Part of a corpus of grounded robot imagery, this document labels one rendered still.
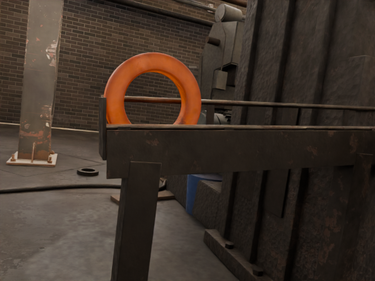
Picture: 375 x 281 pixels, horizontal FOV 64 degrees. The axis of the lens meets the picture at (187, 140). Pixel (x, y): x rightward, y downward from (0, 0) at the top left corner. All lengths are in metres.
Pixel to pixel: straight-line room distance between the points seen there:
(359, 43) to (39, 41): 2.62
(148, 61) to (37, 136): 2.59
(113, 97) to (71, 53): 6.14
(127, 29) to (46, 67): 4.00
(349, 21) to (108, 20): 6.08
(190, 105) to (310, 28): 0.70
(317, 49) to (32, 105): 2.54
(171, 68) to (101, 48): 6.18
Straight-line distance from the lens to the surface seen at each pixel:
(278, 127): 0.67
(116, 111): 0.55
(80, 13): 6.84
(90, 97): 6.63
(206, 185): 1.78
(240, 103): 0.71
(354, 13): 1.08
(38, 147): 3.11
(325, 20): 1.11
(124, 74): 0.55
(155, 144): 0.54
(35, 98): 3.07
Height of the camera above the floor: 0.65
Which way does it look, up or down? 5 degrees down
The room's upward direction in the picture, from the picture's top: 7 degrees clockwise
